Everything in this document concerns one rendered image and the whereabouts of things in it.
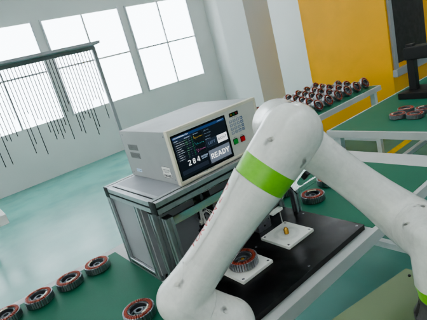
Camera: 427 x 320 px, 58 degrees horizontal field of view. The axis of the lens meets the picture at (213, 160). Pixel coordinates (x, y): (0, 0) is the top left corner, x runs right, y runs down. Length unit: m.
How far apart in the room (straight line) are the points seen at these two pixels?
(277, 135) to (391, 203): 0.40
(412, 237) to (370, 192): 0.14
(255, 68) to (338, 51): 1.06
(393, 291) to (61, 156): 7.04
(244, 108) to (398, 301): 0.87
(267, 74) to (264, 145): 4.69
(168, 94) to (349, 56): 4.71
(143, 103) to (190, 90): 1.25
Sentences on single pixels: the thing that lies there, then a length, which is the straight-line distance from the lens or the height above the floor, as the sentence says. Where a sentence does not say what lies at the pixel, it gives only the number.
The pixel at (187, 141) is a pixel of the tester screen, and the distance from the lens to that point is 1.37.
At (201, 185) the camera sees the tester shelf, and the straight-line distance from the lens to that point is 1.39.
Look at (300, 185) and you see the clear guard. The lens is 1.39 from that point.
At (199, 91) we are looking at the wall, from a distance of 9.16.
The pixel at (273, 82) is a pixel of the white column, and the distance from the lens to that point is 5.49.
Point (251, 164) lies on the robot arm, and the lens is 0.74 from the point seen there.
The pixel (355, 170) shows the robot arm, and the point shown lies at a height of 1.20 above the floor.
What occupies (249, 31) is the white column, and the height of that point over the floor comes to 1.60.
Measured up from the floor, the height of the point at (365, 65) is 0.89.
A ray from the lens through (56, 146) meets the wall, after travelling 7.70.
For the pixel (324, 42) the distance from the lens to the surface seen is 5.17.
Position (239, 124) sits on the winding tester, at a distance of 1.52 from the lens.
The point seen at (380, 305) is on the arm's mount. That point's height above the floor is 0.85.
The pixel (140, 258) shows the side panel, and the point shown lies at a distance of 1.72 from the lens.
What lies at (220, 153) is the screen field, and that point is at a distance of 1.47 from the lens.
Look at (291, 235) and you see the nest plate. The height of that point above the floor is 0.78.
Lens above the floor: 1.56
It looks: 16 degrees down
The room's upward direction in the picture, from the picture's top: 15 degrees counter-clockwise
